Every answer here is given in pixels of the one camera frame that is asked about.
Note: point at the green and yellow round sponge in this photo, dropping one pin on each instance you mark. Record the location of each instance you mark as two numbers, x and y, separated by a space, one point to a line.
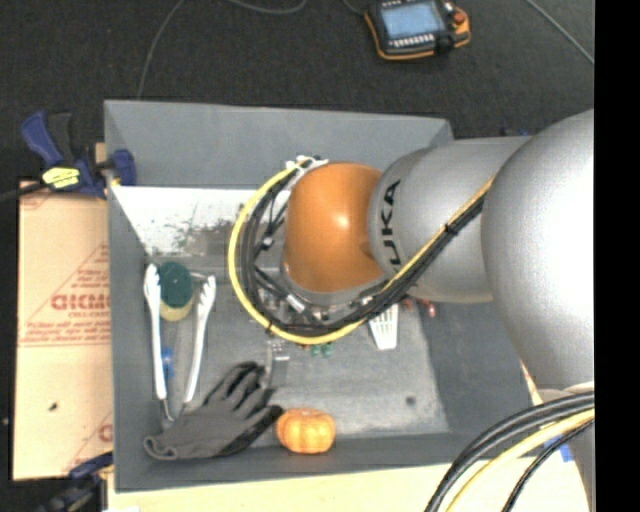
175 290

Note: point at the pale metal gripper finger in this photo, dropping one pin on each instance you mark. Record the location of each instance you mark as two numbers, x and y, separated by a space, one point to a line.
270 364
282 369

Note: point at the dark grey glove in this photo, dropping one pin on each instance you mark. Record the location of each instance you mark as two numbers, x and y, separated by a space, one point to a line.
215 425

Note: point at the small red object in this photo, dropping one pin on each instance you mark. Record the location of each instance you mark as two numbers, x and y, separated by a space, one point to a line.
429 307

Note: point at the white ribbed plastic piece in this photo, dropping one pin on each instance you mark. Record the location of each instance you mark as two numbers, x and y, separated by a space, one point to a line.
384 327

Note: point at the grey metal bin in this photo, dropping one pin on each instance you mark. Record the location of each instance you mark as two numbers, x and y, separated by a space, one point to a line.
350 390

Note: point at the orange toy pumpkin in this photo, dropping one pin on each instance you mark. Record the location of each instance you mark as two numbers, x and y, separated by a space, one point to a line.
306 431

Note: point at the brown cardboard board, red print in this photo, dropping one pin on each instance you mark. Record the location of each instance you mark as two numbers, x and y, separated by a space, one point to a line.
60 280

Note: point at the white plastic tongs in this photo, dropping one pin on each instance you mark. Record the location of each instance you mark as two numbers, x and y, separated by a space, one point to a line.
156 340

